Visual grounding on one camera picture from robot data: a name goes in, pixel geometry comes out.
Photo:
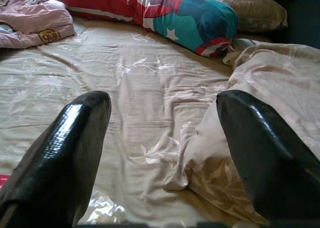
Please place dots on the pink cartoon print blanket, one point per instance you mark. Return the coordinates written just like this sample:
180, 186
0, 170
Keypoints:
32, 15

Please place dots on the beige floral duvet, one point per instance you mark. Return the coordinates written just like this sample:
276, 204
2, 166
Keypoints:
275, 70

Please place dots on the red manga book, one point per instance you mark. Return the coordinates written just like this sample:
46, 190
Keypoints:
3, 180

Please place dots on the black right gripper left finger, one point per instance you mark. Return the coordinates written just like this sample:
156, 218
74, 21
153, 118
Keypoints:
62, 158

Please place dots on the red striped teal bolster pillow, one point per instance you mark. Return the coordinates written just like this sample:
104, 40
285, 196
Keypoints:
175, 10

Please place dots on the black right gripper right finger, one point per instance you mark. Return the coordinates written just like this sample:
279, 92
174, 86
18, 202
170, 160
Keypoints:
270, 163

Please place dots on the olive beige pillow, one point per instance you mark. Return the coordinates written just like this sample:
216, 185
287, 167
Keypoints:
255, 10

